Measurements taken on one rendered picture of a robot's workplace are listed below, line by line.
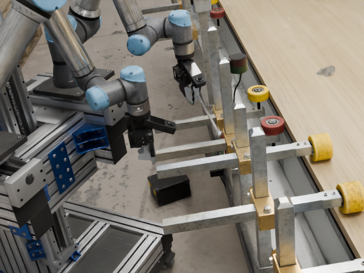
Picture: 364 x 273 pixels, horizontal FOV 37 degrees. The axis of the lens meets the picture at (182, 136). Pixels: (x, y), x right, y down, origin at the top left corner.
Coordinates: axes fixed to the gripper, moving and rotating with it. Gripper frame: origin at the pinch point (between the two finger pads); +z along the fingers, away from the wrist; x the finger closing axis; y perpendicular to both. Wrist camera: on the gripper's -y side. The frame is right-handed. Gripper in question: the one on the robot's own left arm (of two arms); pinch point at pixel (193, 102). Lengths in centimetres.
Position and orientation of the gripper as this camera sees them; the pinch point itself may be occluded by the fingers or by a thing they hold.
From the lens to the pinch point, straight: 207.0
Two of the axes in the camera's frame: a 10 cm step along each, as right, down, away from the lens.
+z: 1.3, 8.5, 5.1
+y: -4.3, -4.2, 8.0
